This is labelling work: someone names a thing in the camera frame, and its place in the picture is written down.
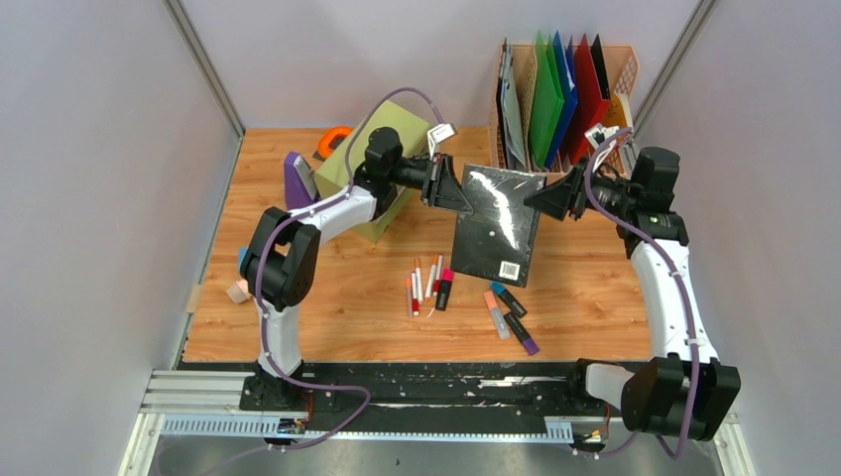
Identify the pink capped black highlighter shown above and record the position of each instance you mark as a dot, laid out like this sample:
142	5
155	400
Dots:
444	289

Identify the yellow book in rack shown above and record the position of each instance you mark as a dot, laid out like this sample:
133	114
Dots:
619	113

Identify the black paperback book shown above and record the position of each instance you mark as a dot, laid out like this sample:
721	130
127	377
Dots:
496	242

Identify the orange grey highlighter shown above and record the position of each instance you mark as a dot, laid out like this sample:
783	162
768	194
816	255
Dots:
496	315

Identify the red plastic folder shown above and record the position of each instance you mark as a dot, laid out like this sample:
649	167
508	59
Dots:
594	97

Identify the orange white marker pen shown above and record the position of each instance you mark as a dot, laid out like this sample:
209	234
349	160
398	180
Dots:
431	278

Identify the pink cylindrical tube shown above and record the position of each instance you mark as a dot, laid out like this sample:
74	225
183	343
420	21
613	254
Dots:
239	292

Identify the orange tipped white pen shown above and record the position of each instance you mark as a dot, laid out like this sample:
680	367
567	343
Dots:
418	281

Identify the grey thin marker pen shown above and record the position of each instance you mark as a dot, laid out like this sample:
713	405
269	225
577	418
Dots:
409	285

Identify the red tipped white pen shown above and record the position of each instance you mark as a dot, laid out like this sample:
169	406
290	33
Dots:
438	274

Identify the green drawer cabinet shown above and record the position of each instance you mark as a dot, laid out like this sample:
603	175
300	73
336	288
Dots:
331	176

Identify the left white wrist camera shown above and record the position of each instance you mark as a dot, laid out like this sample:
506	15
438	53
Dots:
437	135

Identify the white block eraser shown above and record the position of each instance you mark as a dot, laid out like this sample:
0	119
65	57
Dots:
241	256

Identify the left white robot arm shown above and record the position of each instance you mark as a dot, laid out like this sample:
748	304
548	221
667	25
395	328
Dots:
280	262

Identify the pink file organizer rack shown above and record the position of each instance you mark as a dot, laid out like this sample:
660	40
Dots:
620	65

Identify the green plastic folder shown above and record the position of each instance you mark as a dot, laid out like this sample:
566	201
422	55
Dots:
547	102

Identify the purple highlighter marker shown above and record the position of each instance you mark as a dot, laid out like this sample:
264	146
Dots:
523	336

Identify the black mounting base rail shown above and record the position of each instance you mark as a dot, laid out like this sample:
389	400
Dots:
464	401

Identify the purple stapler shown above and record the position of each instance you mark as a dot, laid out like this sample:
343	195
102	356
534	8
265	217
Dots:
299	189

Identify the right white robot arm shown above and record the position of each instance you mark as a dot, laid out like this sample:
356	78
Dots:
670	309

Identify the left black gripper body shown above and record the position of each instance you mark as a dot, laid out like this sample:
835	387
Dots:
409	174

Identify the blue capped black marker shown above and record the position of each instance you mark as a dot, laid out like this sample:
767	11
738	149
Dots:
508	299

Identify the blue plastic folder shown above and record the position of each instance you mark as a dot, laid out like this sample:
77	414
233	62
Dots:
565	69

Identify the grey clipboard with papers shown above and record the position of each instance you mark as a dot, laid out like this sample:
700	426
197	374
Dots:
514	156

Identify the orange tape dispenser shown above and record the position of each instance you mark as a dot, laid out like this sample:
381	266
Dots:
330	141

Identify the red white marker pen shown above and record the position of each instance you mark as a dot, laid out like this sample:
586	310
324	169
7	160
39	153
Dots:
415	294

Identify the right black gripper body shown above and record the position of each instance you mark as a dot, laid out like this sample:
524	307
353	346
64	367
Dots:
611	195

